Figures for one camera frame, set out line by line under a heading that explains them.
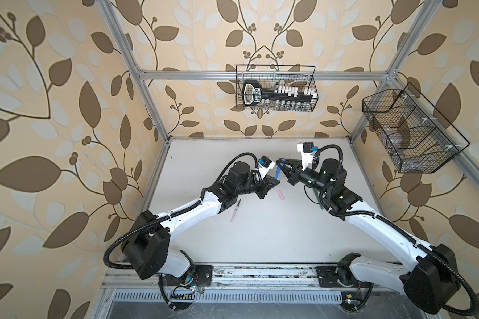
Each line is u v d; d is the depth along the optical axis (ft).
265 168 2.17
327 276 2.38
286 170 2.32
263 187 2.19
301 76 2.99
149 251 1.38
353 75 2.98
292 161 2.17
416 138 2.40
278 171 2.37
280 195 3.16
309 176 2.08
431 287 1.27
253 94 2.73
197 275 2.42
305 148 2.04
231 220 2.91
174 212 1.56
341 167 1.83
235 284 2.42
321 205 1.94
